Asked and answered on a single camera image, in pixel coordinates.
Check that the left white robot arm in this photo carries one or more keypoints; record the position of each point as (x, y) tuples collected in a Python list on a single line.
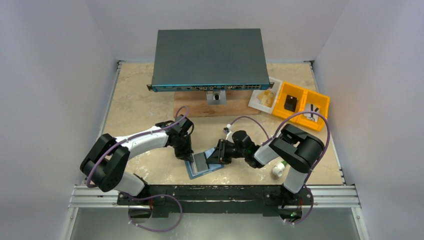
[(105, 163)]

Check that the grey network switch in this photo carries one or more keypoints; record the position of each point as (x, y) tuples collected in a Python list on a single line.
[(231, 59)]

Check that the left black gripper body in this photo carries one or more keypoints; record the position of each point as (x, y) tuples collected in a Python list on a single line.
[(184, 140)]

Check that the white tray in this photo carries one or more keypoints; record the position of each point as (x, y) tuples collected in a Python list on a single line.
[(255, 103)]

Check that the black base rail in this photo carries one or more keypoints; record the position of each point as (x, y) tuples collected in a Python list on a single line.
[(266, 200)]

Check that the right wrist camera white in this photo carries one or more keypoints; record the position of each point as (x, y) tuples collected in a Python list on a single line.
[(228, 131)]

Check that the yellow bin left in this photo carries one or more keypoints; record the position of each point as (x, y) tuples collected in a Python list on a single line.
[(290, 89)]

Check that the blue card holder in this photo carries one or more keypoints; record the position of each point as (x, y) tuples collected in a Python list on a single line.
[(212, 167)]

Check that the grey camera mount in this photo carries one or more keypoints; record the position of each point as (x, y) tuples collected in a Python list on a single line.
[(216, 97)]

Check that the yellow bin right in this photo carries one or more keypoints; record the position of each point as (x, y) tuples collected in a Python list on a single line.
[(317, 103)]

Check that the grey card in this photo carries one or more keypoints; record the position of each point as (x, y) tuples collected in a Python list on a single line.
[(199, 164)]

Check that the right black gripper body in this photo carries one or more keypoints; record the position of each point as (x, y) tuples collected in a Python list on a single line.
[(222, 151)]

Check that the white pvc pipe fitting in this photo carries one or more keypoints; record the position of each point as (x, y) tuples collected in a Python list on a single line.
[(278, 168)]

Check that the wooden board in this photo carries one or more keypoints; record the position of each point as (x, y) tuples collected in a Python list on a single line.
[(236, 104)]

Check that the amber item in tray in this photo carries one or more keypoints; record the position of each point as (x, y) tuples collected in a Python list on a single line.
[(266, 98)]

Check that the black block in bin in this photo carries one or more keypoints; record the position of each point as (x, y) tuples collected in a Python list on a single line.
[(290, 103)]

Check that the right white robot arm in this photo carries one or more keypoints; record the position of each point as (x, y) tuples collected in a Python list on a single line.
[(295, 146)]

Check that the yellow bin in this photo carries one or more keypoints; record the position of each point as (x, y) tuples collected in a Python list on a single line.
[(317, 103), (290, 89)]

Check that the white black card in bin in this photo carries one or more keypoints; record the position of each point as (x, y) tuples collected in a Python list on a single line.
[(309, 107)]

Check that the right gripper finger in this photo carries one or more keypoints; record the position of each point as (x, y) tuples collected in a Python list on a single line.
[(218, 154), (227, 153)]

